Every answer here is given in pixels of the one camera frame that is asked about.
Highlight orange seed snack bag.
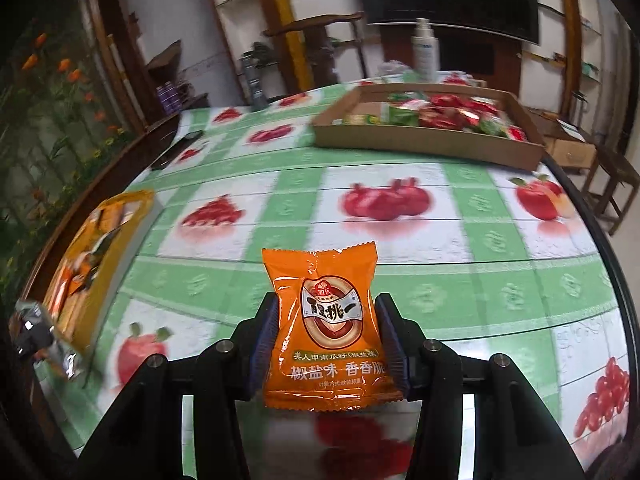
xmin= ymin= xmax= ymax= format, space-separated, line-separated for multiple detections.
xmin=262 ymin=242 xmax=402 ymax=412

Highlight silver foil snack bag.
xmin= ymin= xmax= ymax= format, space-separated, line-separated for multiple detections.
xmin=9 ymin=300 xmax=82 ymax=380

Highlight green fruit tablecloth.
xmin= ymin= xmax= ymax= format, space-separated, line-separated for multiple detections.
xmin=38 ymin=84 xmax=630 ymax=466

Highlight yellow tray box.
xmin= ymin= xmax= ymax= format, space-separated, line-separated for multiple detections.
xmin=44 ymin=190 xmax=163 ymax=356

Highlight black smartphone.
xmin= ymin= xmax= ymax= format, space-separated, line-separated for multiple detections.
xmin=150 ymin=130 xmax=204 ymax=171

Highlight brown cardboard tray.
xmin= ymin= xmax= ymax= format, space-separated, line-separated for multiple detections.
xmin=311 ymin=84 xmax=546 ymax=170

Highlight wooden stool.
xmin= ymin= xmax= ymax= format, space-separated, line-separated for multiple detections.
xmin=582 ymin=145 xmax=640 ymax=236

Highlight red candies in tray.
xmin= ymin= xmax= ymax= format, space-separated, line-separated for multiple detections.
xmin=333 ymin=92 xmax=527 ymax=142

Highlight purple bottles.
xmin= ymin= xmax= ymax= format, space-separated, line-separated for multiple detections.
xmin=156 ymin=81 xmax=182 ymax=115

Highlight grey flashlight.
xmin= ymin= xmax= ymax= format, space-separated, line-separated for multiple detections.
xmin=241 ymin=51 xmax=269 ymax=112

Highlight white spray bottle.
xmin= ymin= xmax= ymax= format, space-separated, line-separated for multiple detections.
xmin=412 ymin=18 xmax=439 ymax=84

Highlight wooden chair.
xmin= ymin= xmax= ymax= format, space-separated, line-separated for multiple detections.
xmin=264 ymin=11 xmax=369 ymax=88

